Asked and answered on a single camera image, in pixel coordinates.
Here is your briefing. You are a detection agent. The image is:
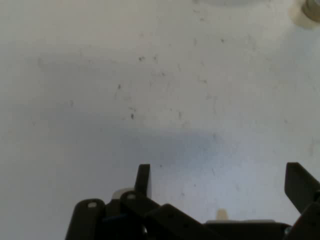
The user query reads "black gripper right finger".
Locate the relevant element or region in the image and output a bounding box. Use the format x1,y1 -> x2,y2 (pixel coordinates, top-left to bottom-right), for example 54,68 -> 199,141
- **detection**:
284,161 -> 320,240

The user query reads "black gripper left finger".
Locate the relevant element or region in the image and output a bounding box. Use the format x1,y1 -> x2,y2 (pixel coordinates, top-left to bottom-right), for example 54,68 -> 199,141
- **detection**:
65,163 -> 221,240

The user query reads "green lid spice bottle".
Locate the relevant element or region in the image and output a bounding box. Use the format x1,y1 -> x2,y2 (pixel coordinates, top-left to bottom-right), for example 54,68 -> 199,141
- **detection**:
287,0 -> 320,30

